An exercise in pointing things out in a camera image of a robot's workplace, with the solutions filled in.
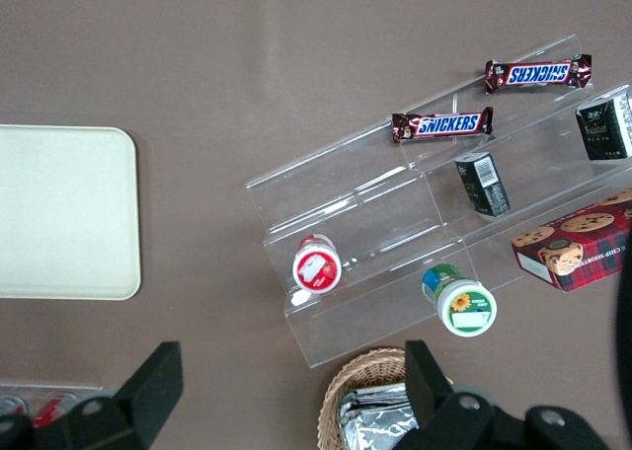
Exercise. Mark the cream plastic serving tray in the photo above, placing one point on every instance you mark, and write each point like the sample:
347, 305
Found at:
64, 213

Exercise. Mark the clear acrylic stepped shelf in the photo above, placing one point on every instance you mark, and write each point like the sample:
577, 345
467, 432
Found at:
345, 193

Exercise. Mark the black box with white side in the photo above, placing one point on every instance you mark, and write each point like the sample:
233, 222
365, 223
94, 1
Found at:
602, 129

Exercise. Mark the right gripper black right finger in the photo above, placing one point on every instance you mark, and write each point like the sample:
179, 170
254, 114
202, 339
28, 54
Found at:
429, 396

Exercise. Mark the clear acrylic bottle rack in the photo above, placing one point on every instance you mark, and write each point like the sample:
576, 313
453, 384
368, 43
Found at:
49, 387

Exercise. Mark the small black barcode box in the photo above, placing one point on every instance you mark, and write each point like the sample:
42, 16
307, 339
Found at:
484, 183

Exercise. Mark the green lid sunflower cup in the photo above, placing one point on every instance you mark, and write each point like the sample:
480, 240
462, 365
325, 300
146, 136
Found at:
464, 309

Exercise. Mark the Snickers chocolate bar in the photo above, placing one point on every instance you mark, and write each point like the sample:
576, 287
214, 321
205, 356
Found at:
538, 73
444, 124

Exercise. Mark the red tartan cookie box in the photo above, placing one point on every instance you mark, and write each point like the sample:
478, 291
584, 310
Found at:
577, 247

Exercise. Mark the foil wrapped packet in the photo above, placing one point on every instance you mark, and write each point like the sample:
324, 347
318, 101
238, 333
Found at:
375, 427
375, 393

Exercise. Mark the light wicker basket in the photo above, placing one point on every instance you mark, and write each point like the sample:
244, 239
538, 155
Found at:
345, 376

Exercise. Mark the red lid yogurt cup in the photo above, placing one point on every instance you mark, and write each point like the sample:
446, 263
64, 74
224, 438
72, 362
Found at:
317, 270

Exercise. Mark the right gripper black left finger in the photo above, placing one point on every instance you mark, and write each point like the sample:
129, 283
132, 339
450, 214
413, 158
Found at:
148, 396

